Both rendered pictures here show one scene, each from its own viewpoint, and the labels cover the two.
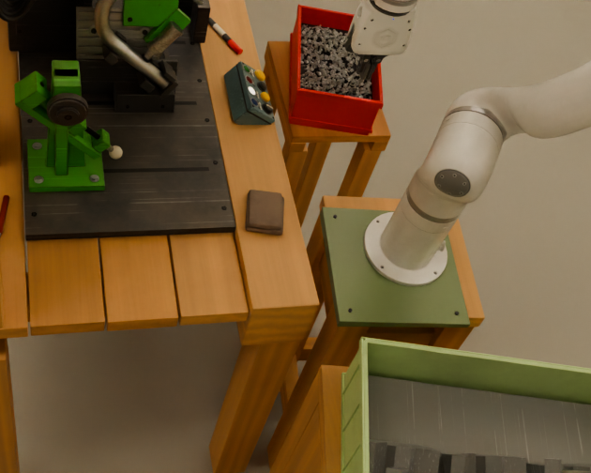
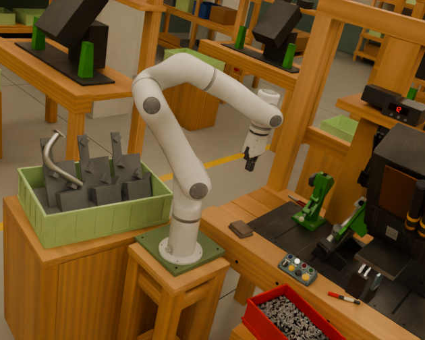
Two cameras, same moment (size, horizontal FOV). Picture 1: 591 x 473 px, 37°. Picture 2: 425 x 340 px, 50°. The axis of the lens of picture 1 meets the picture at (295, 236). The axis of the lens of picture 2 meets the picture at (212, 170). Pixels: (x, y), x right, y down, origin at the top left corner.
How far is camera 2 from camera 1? 2.86 m
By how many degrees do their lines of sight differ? 98
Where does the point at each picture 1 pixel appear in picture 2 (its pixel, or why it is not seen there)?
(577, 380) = (81, 215)
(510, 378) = (109, 215)
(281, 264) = (218, 219)
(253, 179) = (257, 241)
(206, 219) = (255, 222)
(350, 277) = not seen: hidden behind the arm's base
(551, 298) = not seen: outside the picture
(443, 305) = (150, 237)
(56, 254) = (278, 203)
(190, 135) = (294, 247)
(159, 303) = (239, 202)
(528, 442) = not seen: hidden behind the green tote
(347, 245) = (203, 241)
